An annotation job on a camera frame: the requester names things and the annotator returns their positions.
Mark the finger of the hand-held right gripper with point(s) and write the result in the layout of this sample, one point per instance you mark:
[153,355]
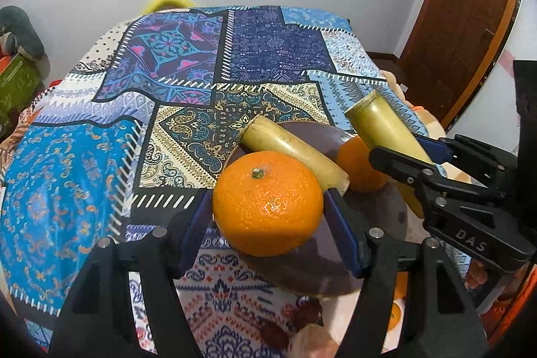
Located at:
[465,154]
[402,167]

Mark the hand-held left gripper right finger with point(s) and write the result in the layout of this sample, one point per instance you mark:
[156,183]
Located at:
[345,232]

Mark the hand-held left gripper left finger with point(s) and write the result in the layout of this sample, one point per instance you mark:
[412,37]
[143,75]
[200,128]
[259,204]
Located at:
[194,226]

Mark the brown round plate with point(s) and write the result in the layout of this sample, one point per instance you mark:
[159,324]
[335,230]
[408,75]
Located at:
[369,215]

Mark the yellow-green sugarcane piece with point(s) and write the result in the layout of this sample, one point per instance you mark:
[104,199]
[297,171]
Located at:
[384,123]
[289,150]

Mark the large orange with green stem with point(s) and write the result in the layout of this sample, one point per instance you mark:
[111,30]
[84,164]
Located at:
[268,207]

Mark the small orange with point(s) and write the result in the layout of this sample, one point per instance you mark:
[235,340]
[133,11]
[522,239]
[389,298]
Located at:
[356,169]

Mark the patterned patchwork blanket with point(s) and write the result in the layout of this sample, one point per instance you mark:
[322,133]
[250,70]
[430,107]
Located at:
[188,89]

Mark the brown wooden door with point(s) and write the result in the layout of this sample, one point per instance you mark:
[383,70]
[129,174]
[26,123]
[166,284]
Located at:
[457,14]

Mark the yellow fluffy cushion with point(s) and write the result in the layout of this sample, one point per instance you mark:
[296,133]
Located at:
[168,1]

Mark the green box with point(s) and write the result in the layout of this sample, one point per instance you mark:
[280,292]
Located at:
[16,85]

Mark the grey plush pillow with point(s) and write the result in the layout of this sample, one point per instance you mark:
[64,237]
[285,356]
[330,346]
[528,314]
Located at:
[25,33]

